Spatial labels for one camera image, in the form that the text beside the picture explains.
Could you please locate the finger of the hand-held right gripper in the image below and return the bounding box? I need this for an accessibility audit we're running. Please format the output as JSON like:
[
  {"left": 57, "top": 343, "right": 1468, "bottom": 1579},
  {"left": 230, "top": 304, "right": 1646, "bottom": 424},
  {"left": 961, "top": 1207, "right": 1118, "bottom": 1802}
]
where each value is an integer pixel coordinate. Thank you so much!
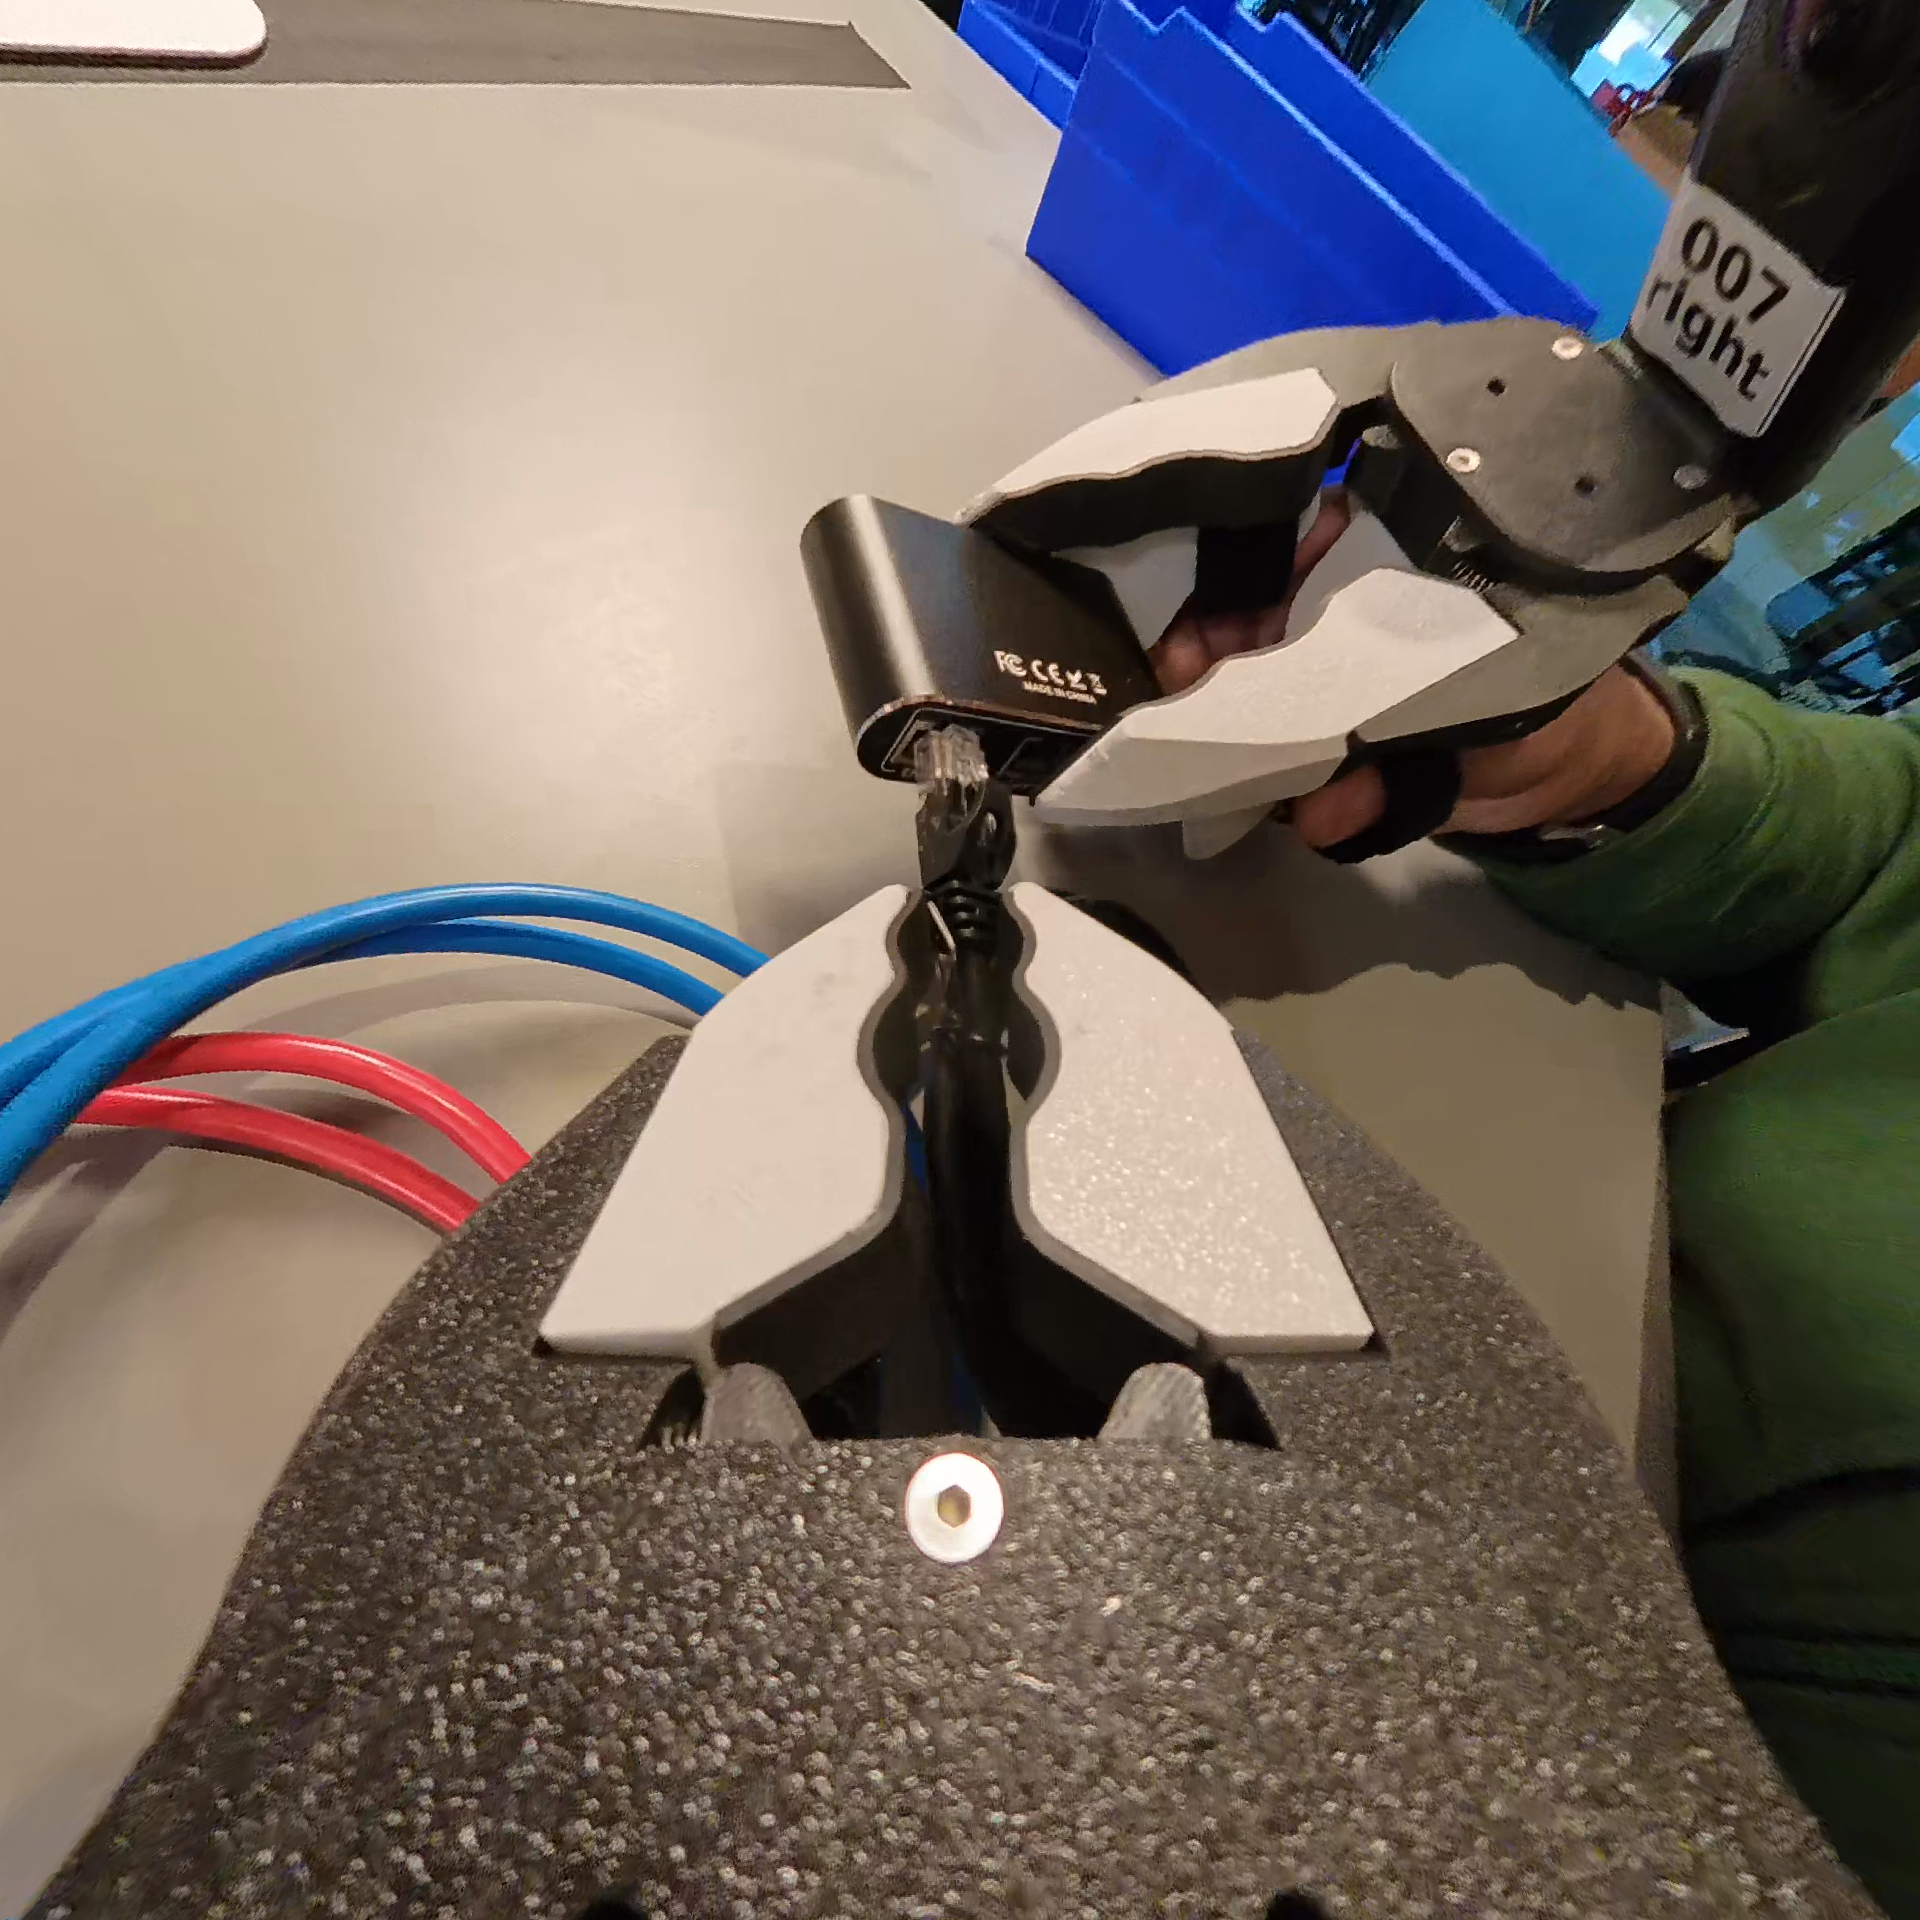
[
  {"left": 1030, "top": 565, "right": 1524, "bottom": 861},
  {"left": 960, "top": 368, "right": 1345, "bottom": 648}
]

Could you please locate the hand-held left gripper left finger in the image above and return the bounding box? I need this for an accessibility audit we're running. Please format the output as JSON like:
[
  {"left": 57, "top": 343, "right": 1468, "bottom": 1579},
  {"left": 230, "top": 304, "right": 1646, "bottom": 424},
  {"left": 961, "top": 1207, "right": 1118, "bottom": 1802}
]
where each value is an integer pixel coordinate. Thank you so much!
[{"left": 534, "top": 883, "right": 921, "bottom": 1402}]

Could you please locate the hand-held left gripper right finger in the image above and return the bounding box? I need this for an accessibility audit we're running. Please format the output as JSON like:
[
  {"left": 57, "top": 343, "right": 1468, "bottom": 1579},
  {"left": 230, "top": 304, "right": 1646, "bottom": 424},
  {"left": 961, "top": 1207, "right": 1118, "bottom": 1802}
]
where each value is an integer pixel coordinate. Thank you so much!
[{"left": 1006, "top": 879, "right": 1379, "bottom": 1395}]

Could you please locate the black ethernet cable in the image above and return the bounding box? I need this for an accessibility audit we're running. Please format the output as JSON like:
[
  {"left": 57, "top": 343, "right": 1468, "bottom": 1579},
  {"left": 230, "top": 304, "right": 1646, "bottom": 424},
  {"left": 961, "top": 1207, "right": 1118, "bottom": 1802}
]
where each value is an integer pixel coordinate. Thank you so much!
[{"left": 895, "top": 722, "right": 1201, "bottom": 1432}]

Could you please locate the black ethernet port adapter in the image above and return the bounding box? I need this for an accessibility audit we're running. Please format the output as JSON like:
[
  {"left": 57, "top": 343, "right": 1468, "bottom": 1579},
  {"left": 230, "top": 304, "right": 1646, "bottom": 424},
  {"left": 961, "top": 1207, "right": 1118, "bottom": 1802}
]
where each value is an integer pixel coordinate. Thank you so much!
[{"left": 799, "top": 496, "right": 1165, "bottom": 797}]

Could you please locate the person's right forearm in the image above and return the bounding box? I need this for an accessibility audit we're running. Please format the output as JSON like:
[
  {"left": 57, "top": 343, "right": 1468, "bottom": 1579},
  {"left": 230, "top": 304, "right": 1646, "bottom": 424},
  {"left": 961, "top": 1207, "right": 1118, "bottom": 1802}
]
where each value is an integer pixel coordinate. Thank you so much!
[{"left": 1439, "top": 660, "right": 1920, "bottom": 1037}]

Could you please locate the person's right hand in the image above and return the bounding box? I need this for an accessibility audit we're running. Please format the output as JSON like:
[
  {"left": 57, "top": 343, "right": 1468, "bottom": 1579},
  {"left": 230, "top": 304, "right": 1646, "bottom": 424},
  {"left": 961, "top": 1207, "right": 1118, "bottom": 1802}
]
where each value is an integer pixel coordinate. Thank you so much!
[{"left": 1152, "top": 491, "right": 1688, "bottom": 861}]

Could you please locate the large blue plastic bin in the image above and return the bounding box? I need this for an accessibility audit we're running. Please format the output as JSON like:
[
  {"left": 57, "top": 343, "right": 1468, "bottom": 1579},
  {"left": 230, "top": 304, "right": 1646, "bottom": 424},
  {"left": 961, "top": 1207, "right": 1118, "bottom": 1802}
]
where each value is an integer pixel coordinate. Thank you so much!
[{"left": 1025, "top": 0, "right": 1600, "bottom": 378}]

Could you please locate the black wristband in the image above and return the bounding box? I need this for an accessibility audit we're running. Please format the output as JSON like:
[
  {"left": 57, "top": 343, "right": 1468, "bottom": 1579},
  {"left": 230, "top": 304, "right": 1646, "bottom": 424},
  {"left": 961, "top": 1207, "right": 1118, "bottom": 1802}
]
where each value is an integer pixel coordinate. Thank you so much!
[{"left": 1551, "top": 656, "right": 1713, "bottom": 859}]

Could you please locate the small blue plastic bin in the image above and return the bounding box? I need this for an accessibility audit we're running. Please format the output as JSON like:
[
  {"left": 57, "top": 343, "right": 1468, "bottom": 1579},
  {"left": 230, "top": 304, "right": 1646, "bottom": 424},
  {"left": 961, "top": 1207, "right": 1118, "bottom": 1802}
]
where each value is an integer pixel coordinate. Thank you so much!
[{"left": 958, "top": 0, "right": 1115, "bottom": 128}]

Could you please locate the white board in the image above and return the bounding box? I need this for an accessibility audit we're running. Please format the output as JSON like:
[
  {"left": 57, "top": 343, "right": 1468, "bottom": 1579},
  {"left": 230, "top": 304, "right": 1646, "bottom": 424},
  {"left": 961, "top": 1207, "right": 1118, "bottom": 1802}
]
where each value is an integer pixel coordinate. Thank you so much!
[{"left": 0, "top": 0, "right": 269, "bottom": 70}]

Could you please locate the red ethernet cable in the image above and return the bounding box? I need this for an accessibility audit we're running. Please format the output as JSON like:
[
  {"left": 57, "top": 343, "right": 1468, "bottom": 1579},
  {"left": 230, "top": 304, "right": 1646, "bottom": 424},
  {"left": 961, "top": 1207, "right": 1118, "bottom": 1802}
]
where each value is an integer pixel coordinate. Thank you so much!
[{"left": 70, "top": 1030, "right": 536, "bottom": 1235}]

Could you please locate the blue ethernet cable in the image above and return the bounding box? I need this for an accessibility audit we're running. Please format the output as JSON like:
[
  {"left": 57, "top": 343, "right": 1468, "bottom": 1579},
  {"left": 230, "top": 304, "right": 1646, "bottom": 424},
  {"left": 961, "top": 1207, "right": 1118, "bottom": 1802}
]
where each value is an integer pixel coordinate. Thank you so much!
[{"left": 0, "top": 883, "right": 769, "bottom": 1202}]

